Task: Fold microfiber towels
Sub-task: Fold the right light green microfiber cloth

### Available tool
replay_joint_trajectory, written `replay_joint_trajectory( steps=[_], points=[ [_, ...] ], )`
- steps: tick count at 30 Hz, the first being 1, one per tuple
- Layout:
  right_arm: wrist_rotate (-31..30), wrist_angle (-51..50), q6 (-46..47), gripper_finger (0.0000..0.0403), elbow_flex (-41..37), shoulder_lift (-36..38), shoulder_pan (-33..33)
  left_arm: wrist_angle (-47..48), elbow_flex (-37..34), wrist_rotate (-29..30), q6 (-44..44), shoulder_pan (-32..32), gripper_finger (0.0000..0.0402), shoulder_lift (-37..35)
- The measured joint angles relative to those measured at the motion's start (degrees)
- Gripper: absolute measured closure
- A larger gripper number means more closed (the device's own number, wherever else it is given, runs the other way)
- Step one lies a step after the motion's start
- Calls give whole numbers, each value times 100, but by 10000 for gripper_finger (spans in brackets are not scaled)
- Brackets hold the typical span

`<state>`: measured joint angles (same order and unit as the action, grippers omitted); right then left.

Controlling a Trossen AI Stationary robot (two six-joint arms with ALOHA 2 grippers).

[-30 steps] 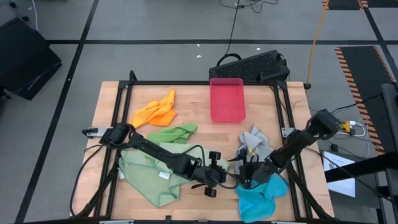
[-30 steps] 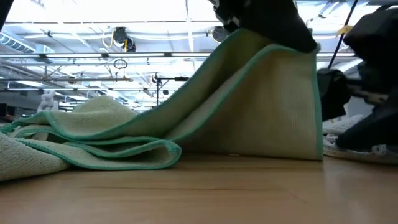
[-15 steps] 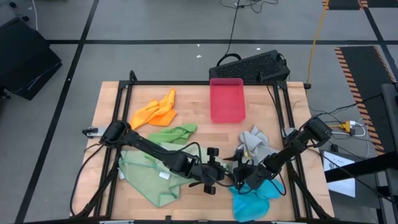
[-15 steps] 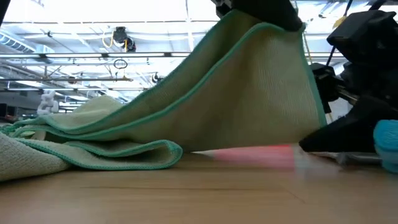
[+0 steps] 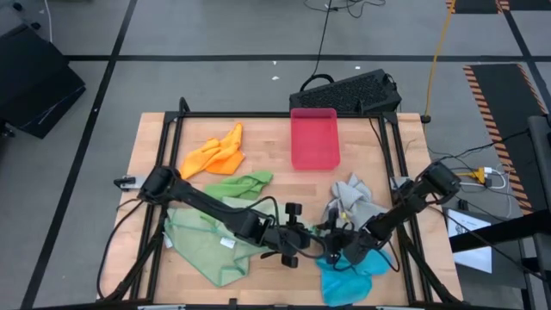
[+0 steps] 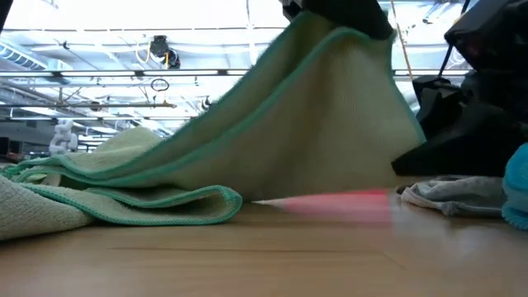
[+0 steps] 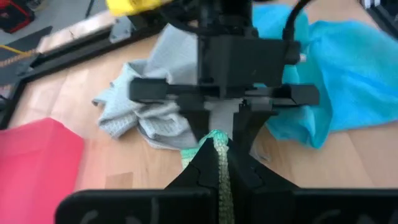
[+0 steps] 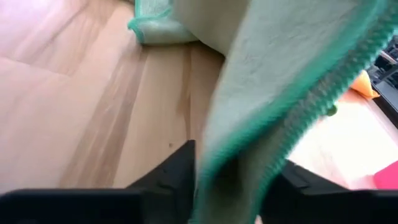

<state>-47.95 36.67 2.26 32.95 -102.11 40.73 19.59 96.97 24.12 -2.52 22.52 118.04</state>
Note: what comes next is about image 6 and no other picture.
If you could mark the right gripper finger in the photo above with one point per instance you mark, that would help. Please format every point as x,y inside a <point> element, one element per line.
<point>350,14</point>

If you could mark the grey microfiber towel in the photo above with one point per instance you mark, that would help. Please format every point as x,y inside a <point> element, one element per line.
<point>453,194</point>

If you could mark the ribbed ceiling air duct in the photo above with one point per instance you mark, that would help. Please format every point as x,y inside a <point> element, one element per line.
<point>20,57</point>

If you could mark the blue microfiber towel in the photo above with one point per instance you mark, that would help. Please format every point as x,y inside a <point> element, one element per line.
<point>517,185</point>

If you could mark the red plastic bin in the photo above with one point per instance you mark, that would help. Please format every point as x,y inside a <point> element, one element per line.
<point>350,192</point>

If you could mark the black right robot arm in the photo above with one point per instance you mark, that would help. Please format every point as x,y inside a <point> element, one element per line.
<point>474,136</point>

